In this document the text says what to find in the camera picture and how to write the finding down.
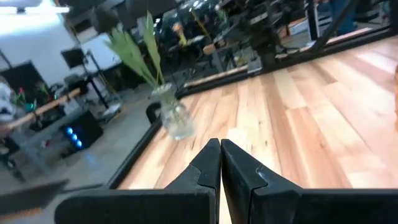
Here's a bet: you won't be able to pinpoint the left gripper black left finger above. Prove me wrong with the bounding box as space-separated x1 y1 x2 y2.
54 138 223 224

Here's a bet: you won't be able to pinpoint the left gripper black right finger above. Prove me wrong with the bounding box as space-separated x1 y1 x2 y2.
221 137 398 224

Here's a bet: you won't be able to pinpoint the clear textured glass vase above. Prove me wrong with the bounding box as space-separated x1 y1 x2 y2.
151 82 196 141

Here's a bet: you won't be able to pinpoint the computer tower blue lights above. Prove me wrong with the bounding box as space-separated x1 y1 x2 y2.
60 110 105 153

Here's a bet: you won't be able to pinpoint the wooden workbench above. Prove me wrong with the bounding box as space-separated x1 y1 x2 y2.
9 88 81 128

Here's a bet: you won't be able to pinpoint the black monitor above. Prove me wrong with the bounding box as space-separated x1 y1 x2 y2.
60 48 86 70

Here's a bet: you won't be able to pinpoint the person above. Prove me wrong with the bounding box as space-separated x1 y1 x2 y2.
0 76 18 141
328 0 357 37

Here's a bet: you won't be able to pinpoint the black aluminium table frame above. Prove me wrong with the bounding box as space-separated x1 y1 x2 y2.
105 0 398 190

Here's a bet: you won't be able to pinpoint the black cable hook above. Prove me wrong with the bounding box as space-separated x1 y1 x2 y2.
145 101 162 125

